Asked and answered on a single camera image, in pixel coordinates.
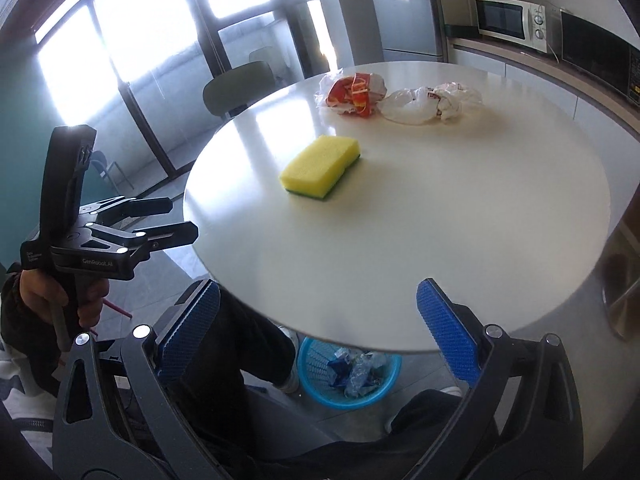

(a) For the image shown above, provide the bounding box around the green chair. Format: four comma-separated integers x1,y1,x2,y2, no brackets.
202,60,281,120

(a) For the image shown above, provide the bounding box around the red orange plastic bag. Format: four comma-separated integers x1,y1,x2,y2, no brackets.
314,72,389,119

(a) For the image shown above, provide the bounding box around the person's leg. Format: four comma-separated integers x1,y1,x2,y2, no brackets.
182,287,302,395
387,385,503,443

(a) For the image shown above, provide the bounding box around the clear plastic wrap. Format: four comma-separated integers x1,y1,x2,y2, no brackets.
344,351,392,397

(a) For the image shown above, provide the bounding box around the white plastic bag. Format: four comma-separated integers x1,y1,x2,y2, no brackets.
380,82,485,126

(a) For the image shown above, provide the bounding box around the person's right leg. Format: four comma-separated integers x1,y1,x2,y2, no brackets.
387,385,503,443

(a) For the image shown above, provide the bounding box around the white microwave oven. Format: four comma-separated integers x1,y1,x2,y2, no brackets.
473,0,552,54

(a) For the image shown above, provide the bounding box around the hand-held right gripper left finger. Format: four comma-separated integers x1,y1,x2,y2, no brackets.
50,279,231,480

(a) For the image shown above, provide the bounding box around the black microwave oven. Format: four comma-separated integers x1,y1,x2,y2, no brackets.
559,9,640,113

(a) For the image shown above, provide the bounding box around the blue plastic waste basket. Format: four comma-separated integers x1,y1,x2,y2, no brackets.
297,335,403,409

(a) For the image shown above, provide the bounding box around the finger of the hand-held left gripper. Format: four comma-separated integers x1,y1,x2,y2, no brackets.
76,195,173,227
74,220,201,262

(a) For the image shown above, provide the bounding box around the blue chair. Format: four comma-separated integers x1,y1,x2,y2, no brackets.
89,149,134,187

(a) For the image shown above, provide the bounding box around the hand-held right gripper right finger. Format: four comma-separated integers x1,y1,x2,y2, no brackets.
415,278,586,480

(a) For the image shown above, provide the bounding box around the person's left forearm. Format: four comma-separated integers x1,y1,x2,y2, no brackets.
0,274,58,393

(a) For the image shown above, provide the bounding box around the chrome metal rail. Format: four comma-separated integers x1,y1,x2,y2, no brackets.
600,220,640,344

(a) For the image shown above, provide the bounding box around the person's left hand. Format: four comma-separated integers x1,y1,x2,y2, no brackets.
17,278,111,329

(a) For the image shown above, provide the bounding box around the yellow green sponge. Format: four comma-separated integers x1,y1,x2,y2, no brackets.
278,134,362,201

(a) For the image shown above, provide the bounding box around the person's left leg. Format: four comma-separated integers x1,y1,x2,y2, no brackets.
182,287,302,395

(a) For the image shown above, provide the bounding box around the silver refrigerator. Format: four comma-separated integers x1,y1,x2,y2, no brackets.
364,0,452,64

